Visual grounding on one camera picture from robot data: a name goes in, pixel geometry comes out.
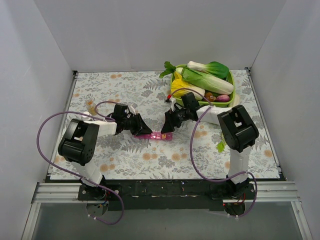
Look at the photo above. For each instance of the yellow napa cabbage toy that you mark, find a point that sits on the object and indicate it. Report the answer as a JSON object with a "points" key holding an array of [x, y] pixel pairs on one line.
{"points": [[186, 88]]}

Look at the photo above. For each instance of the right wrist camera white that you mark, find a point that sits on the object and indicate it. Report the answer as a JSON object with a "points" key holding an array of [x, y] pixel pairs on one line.
{"points": [[170, 99]]}

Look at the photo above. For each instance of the purple onion toy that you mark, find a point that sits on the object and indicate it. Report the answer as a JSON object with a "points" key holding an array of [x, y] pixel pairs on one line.
{"points": [[223, 98]]}

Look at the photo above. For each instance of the small orange pill jar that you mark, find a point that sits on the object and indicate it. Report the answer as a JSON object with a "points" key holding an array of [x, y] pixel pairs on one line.
{"points": [[90, 105]]}

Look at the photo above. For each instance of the green bok choy toy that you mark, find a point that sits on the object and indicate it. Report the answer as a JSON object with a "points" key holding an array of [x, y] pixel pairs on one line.
{"points": [[214, 68]]}

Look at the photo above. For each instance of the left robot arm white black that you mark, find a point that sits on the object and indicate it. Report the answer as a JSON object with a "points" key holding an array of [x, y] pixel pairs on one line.
{"points": [[78, 143]]}

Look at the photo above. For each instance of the celery stalk toy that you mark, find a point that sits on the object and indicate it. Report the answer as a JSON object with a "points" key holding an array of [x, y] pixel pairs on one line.
{"points": [[222, 144]]}

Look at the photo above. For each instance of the parsley leaf toy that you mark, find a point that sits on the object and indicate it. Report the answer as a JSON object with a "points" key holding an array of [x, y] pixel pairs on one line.
{"points": [[169, 69]]}

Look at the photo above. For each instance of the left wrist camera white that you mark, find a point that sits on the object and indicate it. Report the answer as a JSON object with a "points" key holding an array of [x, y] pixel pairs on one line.
{"points": [[132, 108]]}

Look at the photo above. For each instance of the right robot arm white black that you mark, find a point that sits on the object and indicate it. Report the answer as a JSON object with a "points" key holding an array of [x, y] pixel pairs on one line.
{"points": [[239, 133]]}

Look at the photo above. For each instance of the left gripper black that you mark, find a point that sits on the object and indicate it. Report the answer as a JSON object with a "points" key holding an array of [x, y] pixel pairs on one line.
{"points": [[136, 123]]}

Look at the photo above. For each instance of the white capped pill bottle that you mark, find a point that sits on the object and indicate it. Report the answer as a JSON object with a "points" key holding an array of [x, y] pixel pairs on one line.
{"points": [[86, 116]]}

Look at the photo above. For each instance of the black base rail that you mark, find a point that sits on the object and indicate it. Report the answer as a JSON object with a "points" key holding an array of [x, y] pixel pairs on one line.
{"points": [[177, 194]]}

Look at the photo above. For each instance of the floral table mat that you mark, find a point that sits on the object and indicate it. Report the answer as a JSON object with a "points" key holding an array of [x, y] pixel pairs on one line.
{"points": [[192, 151]]}

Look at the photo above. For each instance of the brown mushroom toy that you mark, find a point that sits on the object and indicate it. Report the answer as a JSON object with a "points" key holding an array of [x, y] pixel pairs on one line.
{"points": [[209, 96]]}

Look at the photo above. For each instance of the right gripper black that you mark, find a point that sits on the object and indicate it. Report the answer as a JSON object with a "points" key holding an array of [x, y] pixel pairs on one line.
{"points": [[173, 119]]}

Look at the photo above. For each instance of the green plastic basket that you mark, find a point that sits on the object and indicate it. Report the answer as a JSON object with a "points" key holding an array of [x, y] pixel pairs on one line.
{"points": [[228, 79]]}

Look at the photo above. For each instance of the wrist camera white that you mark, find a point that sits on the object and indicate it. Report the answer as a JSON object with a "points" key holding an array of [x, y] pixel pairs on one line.
{"points": [[170, 99], [132, 108]]}

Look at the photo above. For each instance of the pink weekly pill organizer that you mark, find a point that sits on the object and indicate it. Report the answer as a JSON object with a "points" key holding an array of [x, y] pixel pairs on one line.
{"points": [[156, 135]]}

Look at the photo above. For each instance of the long napa cabbage toy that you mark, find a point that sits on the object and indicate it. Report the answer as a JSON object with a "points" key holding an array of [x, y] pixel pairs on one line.
{"points": [[206, 81]]}

